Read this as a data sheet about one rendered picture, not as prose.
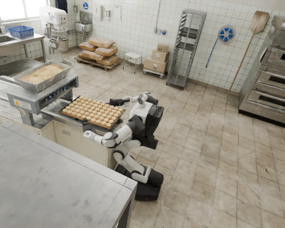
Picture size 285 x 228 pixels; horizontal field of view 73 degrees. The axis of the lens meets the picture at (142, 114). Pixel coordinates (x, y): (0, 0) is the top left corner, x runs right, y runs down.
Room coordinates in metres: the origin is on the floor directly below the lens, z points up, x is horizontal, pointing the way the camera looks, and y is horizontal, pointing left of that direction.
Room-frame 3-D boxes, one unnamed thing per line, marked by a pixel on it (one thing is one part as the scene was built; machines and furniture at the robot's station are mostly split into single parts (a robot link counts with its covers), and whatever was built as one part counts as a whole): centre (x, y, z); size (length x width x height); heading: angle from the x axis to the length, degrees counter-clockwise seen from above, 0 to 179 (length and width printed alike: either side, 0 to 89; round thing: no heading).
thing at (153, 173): (1.59, -0.08, 0.19); 0.64 x 0.52 x 0.33; 77
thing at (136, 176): (1.58, -0.11, 0.28); 0.21 x 0.20 x 0.13; 77
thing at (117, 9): (6.09, 1.17, 1.37); 0.27 x 0.02 x 0.40; 72
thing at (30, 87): (1.85, 1.11, 1.25); 0.56 x 0.29 x 0.14; 167
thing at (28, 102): (1.85, 1.11, 1.01); 0.72 x 0.33 x 0.34; 167
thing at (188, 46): (4.98, -0.79, 1.05); 0.60 x 0.40 x 0.01; 165
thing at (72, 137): (1.74, 0.61, 0.45); 0.70 x 0.34 x 0.90; 77
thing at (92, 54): (5.37, 1.62, 0.32); 0.72 x 0.42 x 0.17; 76
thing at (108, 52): (5.48, 1.29, 0.47); 0.72 x 0.42 x 0.17; 167
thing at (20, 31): (4.28, 2.93, 0.95); 0.40 x 0.30 x 0.14; 165
